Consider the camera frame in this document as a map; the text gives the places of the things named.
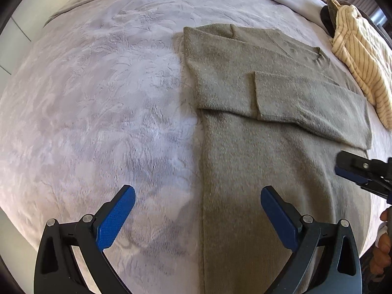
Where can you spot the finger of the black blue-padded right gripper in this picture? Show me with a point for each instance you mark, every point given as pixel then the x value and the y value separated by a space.
pixel 371 175

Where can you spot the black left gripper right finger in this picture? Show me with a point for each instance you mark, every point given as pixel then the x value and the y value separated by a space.
pixel 338 270

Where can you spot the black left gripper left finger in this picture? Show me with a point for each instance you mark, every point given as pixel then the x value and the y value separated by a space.
pixel 56 269

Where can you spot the olive knit sweater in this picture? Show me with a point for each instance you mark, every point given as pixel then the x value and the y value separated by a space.
pixel 274 111

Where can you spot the person's right hand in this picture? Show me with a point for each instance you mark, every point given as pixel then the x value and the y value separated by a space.
pixel 381 258

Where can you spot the cream striped garment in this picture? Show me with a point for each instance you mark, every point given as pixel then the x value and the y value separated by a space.
pixel 366 54

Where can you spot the black round basket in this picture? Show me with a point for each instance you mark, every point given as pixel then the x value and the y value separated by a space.
pixel 329 16

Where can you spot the lavender textured bedspread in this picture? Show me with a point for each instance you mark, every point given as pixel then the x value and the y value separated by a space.
pixel 102 99

